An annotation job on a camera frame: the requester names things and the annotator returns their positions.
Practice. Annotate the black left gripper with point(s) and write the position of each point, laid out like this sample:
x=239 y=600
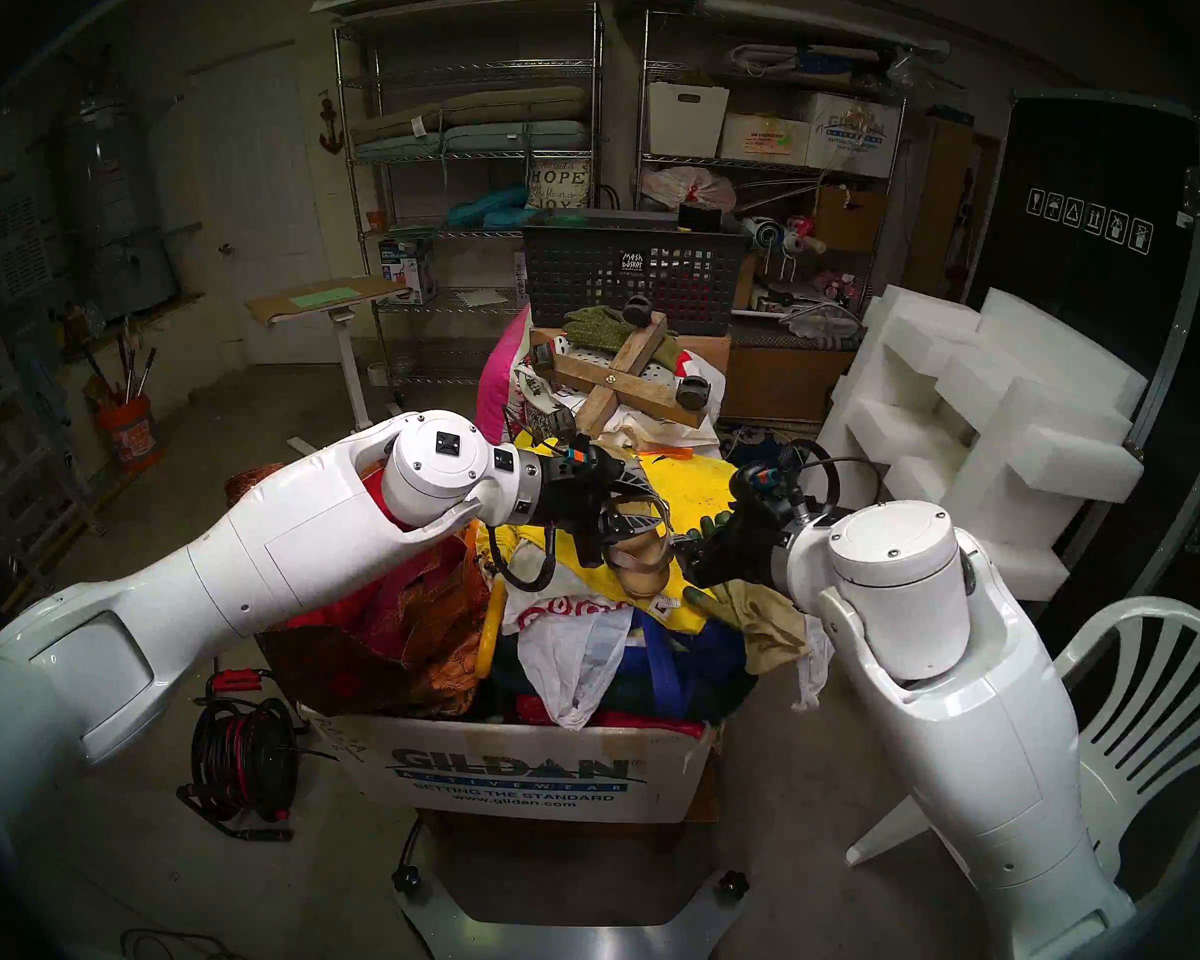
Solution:
x=575 y=493

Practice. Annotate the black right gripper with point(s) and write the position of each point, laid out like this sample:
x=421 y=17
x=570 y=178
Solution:
x=755 y=538

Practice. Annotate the tan flower sandal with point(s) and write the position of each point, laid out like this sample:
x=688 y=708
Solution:
x=640 y=568

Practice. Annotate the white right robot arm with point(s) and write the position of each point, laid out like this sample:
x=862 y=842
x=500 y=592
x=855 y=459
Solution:
x=980 y=728

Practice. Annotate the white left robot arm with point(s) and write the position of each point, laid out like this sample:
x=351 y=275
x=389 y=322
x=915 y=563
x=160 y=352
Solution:
x=260 y=558

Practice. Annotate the yellow towel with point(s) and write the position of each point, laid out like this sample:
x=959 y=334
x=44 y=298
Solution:
x=700 y=478

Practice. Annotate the tan green-fingered garden glove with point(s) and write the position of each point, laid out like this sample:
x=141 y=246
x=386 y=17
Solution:
x=760 y=618

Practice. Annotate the blue tote bag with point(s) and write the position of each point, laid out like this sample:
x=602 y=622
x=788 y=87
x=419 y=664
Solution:
x=680 y=668

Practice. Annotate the blue patterned fabric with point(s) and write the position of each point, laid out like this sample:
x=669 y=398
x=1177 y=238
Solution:
x=755 y=440

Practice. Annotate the wooden cross caster dolly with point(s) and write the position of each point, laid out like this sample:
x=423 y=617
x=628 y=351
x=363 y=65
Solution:
x=610 y=378

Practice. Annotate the white hanging cloth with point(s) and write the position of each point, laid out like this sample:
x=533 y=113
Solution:
x=815 y=668

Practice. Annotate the white red-print plastic bag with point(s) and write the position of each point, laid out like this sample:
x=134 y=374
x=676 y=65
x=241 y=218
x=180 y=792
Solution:
x=570 y=658

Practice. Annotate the green knit glove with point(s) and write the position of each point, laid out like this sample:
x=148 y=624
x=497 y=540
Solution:
x=595 y=328

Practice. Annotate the pink pillow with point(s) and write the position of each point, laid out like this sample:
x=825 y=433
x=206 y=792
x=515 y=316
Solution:
x=505 y=368

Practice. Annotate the dark plastic mesh basket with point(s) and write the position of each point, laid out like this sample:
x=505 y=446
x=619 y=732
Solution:
x=580 y=278

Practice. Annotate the large Gildan cardboard box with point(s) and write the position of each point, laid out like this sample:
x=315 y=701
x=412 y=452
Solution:
x=520 y=768

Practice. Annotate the red gold fabric bag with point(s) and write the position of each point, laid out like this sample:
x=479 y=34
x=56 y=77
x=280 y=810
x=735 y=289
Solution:
x=380 y=638

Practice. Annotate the pink artificial flowers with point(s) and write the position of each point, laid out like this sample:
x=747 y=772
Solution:
x=840 y=286

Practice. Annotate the pink white plastic bag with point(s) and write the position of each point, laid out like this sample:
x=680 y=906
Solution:
x=690 y=188

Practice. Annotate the blue product box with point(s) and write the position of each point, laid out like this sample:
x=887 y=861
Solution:
x=405 y=268

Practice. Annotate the white foam packing insert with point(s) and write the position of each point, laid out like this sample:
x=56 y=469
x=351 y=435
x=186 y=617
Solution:
x=1010 y=408

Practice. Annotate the hope lettered sign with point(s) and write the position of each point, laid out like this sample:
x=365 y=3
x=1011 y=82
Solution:
x=558 y=183

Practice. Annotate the teal cushion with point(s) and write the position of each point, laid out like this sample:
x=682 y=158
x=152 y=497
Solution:
x=485 y=208

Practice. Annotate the small brown cardboard box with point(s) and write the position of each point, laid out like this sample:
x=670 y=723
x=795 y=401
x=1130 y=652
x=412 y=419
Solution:
x=850 y=218

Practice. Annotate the adjustable overbed table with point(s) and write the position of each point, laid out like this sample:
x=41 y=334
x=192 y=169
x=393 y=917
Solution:
x=330 y=298

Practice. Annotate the white storage bin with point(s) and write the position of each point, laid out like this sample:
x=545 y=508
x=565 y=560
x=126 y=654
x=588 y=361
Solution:
x=685 y=123

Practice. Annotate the pale green seat cushion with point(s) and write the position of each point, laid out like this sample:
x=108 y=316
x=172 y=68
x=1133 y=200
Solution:
x=520 y=136

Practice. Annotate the white orange-label cardboard box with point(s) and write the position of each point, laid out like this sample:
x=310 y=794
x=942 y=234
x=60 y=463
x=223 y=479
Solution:
x=760 y=138

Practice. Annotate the brown wooden cabinet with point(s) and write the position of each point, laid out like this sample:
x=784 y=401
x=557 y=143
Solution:
x=945 y=208

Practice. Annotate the olive seat cushion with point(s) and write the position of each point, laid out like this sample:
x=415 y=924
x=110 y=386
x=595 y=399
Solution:
x=510 y=101

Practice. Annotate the small Gildan cardboard box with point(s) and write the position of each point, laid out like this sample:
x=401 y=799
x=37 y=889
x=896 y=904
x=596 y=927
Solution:
x=855 y=138

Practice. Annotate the black flight case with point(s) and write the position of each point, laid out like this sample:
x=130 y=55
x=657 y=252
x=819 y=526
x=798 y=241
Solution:
x=1090 y=268

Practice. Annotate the white plastic chair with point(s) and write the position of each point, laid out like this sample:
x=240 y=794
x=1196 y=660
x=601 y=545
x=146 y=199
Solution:
x=1160 y=708

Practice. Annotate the white panel door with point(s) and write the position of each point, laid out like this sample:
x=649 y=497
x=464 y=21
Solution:
x=260 y=198

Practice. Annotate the orange plastic bucket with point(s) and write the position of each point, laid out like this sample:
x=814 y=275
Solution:
x=130 y=433

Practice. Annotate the white plastic pipe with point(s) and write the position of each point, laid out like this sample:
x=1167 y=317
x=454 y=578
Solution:
x=820 y=23

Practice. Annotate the grey water heater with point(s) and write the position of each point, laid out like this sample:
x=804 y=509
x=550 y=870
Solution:
x=110 y=198

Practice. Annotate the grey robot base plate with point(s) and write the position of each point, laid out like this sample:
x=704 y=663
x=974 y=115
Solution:
x=560 y=938

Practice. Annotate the anchor wall decoration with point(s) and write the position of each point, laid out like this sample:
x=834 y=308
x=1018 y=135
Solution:
x=331 y=128

